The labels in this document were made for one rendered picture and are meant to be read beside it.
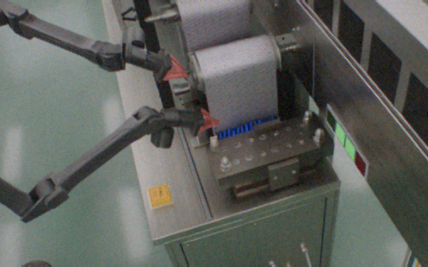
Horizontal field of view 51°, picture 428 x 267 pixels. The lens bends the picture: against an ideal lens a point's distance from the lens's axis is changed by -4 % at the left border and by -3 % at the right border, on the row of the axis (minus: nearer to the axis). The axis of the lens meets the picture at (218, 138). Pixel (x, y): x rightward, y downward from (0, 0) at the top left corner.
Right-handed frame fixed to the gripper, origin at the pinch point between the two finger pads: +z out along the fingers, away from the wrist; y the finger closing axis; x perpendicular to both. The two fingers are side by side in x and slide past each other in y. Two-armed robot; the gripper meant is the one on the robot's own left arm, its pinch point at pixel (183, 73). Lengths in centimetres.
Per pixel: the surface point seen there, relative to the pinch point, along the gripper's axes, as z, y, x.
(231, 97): 15.2, 7.7, 1.6
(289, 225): 52, 31, -26
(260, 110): 28.2, 7.1, 0.3
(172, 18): -4.8, -19.5, 8.2
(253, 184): 30.4, 25.6, -16.8
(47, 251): 4, -39, -157
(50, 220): 4, -61, -155
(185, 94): 6.2, -2.9, -8.9
